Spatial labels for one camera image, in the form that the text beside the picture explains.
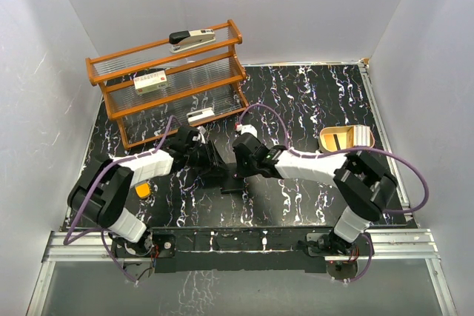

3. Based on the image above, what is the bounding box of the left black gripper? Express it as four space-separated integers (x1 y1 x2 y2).
184 140 228 178

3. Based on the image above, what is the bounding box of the black leather card holder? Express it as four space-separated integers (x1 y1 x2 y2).
220 167 245 194

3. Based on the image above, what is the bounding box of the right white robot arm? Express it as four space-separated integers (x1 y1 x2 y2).
233 133 398 255

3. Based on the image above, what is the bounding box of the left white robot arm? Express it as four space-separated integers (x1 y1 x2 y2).
64 126 229 256

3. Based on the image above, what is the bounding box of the wooden oval card tray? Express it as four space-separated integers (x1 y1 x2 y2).
318 125 375 152

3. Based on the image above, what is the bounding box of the small white stapler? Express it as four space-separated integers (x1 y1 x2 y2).
187 108 215 125

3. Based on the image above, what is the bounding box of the yellow round tape measure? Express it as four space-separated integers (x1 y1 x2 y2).
135 182 151 200

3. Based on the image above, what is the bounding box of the orange wooden three-tier shelf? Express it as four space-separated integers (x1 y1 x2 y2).
85 19 249 149

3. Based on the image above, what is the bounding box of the white staples box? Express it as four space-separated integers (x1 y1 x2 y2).
133 70 168 95

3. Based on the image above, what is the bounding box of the black and beige stapler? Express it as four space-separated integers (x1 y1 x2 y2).
169 29 216 53

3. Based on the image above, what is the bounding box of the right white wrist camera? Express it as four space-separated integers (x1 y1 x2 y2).
236 124 258 138

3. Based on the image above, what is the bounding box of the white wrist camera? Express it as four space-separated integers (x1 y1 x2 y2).
236 124 258 138
197 126 207 144

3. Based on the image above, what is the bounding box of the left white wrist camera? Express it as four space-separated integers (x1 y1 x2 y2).
197 126 207 144

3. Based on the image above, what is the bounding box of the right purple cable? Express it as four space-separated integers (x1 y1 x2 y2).
236 103 430 283

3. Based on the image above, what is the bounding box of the purple cable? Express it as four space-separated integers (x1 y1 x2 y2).
236 103 430 283
62 115 186 284

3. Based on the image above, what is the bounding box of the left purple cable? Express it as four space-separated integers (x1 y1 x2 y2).
62 115 186 284

